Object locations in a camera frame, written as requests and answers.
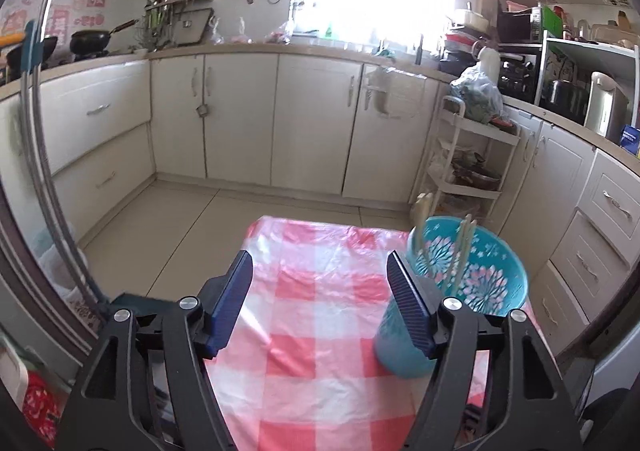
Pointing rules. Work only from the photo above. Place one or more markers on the cream door cabinets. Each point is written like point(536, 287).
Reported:
point(300, 121)

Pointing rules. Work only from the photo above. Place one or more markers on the green board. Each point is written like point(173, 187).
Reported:
point(553, 22)

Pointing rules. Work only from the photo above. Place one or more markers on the black tap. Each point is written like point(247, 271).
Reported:
point(420, 50)

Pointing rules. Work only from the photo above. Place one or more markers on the cream drawer cabinet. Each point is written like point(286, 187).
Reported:
point(90, 131)

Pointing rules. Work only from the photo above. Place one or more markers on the white thermos jug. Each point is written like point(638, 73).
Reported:
point(489, 65)

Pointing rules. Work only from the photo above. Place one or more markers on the teal flowered plastic cup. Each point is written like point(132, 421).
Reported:
point(482, 281)

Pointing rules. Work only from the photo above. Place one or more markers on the dark cookware pile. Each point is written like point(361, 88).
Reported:
point(475, 172)

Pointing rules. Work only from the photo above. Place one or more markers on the plastic bag of produce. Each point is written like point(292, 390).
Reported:
point(457, 205)

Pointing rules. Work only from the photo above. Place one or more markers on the cream cabinet with small drawers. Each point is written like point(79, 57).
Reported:
point(565, 191)

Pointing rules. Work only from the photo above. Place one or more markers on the blue box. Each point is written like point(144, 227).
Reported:
point(631, 139)

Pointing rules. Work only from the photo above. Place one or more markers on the plastic bag of greens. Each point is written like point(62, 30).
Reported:
point(477, 97)

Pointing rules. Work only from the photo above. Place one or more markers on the white counter shelf unit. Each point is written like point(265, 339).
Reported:
point(595, 51)

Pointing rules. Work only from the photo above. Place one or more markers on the grey tray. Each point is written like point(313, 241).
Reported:
point(194, 26)

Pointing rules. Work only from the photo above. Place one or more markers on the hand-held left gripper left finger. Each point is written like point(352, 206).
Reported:
point(232, 301)

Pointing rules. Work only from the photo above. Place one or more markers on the dark microwave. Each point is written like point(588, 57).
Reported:
point(518, 25)

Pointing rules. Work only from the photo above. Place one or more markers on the black frying pan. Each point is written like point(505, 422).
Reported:
point(92, 40)

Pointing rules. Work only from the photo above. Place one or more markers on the white door-hung bin frame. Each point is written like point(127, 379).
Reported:
point(396, 92)

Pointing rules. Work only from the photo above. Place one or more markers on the green bottle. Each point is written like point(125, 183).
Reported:
point(328, 29)

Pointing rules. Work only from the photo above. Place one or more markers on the red checked plastic tablecloth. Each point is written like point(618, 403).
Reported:
point(320, 311)

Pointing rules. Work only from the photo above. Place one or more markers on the white electric water boiler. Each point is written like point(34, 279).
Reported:
point(605, 105)

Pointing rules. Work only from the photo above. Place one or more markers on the clear plastic floor bag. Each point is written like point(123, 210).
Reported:
point(56, 271)

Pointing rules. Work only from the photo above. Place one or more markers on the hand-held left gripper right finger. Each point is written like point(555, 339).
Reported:
point(407, 301)

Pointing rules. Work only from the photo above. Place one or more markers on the dark sliding door frame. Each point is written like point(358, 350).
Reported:
point(35, 301)

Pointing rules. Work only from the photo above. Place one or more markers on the red printed bag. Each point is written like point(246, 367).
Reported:
point(39, 406)

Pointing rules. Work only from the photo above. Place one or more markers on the bundle of wooden chopsticks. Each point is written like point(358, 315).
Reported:
point(464, 246)

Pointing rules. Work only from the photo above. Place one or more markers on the black wok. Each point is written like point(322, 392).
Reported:
point(45, 51)

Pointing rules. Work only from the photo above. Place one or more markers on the wall rack of kitchen tools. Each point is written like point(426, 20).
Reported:
point(172, 1)

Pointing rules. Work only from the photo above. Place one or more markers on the black pot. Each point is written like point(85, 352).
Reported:
point(565, 100)

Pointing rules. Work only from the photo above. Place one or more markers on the dark teal box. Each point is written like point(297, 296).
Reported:
point(136, 304)

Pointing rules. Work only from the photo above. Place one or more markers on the white trolley rack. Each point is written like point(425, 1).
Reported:
point(500, 136)

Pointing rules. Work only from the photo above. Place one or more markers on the stacked food containers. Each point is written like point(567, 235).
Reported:
point(462, 37)

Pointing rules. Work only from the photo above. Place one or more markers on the pink tile wall stickers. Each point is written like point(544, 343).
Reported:
point(65, 6)

